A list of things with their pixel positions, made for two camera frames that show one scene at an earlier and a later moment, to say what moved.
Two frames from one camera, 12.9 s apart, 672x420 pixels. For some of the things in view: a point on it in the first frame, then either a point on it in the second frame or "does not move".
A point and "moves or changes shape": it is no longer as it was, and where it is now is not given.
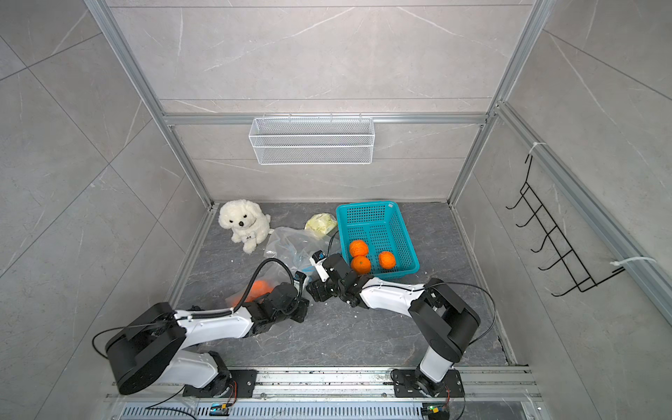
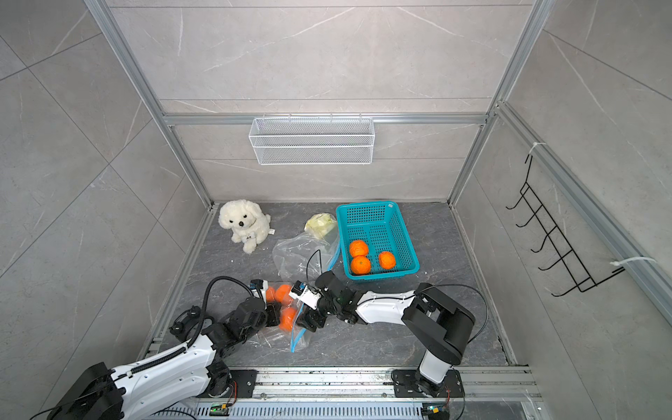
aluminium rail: (480, 382) does not move
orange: (258, 288) moves or changes shape
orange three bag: (387, 260) does not move
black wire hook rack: (577, 270) does not move
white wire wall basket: (313, 141) does not move
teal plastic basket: (381, 227) does not move
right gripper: (318, 291) -> (310, 318)
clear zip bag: (296, 248) moves or changes shape
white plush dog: (249, 223) does not move
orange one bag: (361, 265) does not move
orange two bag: (358, 248) does not move
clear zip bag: (260, 283) -> (287, 334)
